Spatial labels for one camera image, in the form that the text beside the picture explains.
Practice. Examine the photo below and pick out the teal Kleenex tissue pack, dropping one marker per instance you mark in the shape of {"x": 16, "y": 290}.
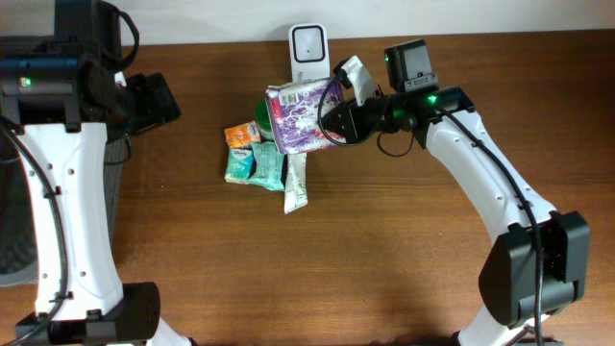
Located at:
{"x": 239, "y": 167}

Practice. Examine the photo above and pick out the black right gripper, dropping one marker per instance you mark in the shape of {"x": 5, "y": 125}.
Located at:
{"x": 350, "y": 123}

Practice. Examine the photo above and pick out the teal snack pouch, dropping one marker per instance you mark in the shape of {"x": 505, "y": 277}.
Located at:
{"x": 269, "y": 166}

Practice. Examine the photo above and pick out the white cream tube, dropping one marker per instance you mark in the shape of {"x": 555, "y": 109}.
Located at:
{"x": 296, "y": 193}

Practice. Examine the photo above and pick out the orange Kleenex tissue pack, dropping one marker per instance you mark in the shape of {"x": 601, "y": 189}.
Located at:
{"x": 242, "y": 136}

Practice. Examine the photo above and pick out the green lid jar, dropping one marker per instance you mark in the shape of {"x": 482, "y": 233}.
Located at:
{"x": 263, "y": 121}

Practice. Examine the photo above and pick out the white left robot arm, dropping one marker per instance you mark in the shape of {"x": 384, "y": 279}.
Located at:
{"x": 64, "y": 99}

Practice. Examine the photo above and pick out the white barcode scanner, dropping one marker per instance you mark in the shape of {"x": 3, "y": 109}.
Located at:
{"x": 309, "y": 52}

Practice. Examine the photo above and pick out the red purple package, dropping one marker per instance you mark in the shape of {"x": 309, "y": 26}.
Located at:
{"x": 292, "y": 110}

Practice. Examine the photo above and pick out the grey plastic basket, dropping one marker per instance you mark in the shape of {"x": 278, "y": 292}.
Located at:
{"x": 18, "y": 241}

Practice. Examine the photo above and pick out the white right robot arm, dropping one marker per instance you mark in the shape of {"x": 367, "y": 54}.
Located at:
{"x": 538, "y": 260}

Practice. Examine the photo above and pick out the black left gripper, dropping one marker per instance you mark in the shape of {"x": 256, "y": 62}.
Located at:
{"x": 143, "y": 113}

